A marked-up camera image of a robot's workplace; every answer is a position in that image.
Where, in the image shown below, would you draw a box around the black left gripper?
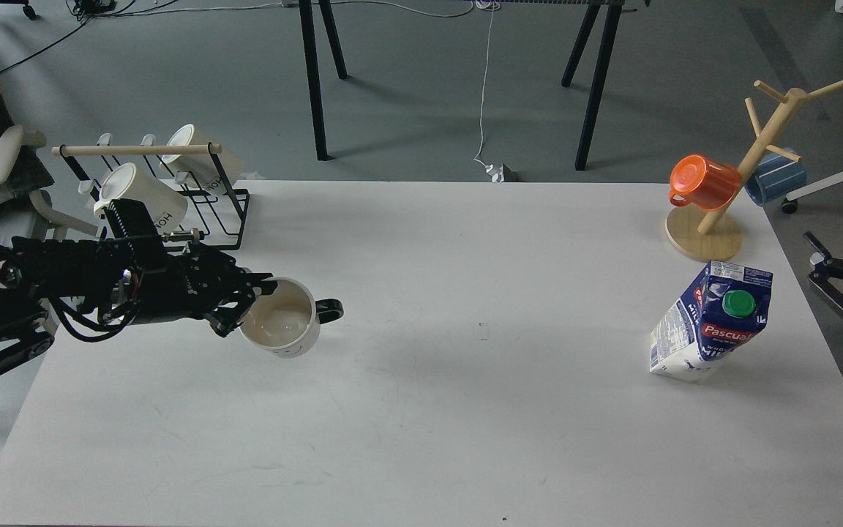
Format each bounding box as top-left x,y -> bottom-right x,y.
96,244 -> 277,337

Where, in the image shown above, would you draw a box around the black table legs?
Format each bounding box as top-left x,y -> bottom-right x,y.
560,1 -> 626,171
297,1 -> 348,161

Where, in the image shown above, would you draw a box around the black table right legs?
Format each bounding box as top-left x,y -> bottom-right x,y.
560,1 -> 626,171

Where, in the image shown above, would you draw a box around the power strip plug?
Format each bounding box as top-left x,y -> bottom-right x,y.
485,163 -> 521,183

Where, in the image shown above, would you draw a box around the wooden mug tree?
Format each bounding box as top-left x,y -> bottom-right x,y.
664,79 -> 843,261

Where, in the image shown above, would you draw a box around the black cable on floor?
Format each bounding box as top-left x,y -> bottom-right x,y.
0,0 -> 181,79

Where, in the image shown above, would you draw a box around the black wire mug rack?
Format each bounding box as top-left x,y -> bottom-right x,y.
51,143 -> 250,250

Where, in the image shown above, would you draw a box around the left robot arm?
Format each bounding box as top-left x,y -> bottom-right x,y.
0,199 -> 277,375

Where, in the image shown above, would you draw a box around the black table left legs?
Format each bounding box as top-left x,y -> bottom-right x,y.
297,1 -> 348,161

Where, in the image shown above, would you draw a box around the blue white milk carton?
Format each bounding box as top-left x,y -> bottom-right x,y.
650,260 -> 773,381

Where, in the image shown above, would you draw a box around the white HOME mug rear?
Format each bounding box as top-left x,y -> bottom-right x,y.
160,124 -> 245,195

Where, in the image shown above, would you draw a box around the blue cup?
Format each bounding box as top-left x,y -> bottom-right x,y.
743,152 -> 809,206

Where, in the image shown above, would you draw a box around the white smiley mug black handle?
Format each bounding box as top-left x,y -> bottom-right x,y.
239,277 -> 344,358

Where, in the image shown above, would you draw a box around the white HOME mug front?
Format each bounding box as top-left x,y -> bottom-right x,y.
93,162 -> 187,230

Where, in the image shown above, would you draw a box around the white home mug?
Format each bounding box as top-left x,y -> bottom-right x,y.
93,162 -> 187,230
160,124 -> 245,195

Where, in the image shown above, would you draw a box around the white power cable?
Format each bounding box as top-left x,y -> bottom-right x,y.
471,0 -> 501,173

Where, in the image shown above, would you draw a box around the orange cup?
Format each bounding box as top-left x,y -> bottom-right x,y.
668,154 -> 741,212

